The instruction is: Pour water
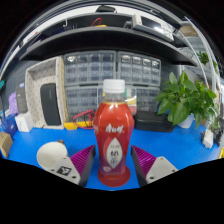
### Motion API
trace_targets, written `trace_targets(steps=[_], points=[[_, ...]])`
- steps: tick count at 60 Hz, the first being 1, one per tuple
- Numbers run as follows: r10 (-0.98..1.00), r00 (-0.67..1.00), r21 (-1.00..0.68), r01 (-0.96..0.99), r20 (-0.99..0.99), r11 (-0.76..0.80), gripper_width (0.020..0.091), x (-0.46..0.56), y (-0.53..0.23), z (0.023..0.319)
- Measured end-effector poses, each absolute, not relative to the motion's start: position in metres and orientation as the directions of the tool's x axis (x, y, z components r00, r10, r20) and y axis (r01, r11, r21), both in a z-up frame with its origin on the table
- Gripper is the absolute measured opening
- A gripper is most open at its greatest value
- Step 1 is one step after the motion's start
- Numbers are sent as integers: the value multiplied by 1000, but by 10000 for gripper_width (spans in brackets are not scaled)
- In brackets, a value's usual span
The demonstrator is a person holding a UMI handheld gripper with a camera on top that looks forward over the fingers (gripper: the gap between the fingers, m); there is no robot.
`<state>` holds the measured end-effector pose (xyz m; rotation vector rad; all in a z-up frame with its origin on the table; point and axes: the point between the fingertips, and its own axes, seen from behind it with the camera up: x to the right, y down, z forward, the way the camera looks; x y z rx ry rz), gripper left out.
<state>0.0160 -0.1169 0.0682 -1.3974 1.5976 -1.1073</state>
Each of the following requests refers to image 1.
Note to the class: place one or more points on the red drink bottle white cap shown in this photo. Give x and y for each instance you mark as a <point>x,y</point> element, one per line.
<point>113,130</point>

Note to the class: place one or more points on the black wall shelf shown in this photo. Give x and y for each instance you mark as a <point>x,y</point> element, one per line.
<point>106,41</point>
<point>83,18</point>

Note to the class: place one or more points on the grey oscilloscope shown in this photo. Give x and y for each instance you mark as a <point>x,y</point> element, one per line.
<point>151,26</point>

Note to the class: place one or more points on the white paper cup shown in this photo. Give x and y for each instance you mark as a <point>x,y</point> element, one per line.
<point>50,155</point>

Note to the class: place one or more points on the black flat case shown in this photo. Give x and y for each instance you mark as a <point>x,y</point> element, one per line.
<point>151,121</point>

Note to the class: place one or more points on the clear box of coloured parts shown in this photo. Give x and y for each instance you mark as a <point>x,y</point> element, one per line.
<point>131,100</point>

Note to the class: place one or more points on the white shelf unit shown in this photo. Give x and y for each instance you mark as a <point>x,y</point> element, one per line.
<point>208,60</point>

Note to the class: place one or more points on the beige perforated bin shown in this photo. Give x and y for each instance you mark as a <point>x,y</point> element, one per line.
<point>35,86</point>

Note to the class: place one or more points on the white power adapter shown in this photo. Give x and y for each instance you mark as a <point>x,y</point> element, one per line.
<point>207,138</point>

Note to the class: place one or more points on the white small box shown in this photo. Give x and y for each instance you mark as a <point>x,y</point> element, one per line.
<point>24,122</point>

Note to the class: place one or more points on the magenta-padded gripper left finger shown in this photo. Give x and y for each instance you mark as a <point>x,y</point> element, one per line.
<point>68,170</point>

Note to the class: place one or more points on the grey small parts drawer cabinet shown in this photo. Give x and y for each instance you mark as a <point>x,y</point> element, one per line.
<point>146,99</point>
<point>90,68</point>
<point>138,69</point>
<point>81,100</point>

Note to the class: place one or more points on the black rounded device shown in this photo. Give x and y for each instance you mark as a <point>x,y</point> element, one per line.
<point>105,9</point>

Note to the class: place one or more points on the yellow stool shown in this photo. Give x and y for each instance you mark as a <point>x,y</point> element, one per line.
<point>221,153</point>

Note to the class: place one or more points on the yellow multimeter with red leads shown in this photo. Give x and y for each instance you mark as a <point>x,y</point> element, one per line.
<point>78,124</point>

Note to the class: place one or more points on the teal box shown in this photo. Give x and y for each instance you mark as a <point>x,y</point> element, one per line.
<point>2,84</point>

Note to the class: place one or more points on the dark grey upright box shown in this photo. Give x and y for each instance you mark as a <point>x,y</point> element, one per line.
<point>22,98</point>

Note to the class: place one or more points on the green potted plant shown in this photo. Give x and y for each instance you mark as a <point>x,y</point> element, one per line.
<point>181,100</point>

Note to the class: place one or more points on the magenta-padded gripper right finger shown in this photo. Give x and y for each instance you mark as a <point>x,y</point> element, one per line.
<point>159,168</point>

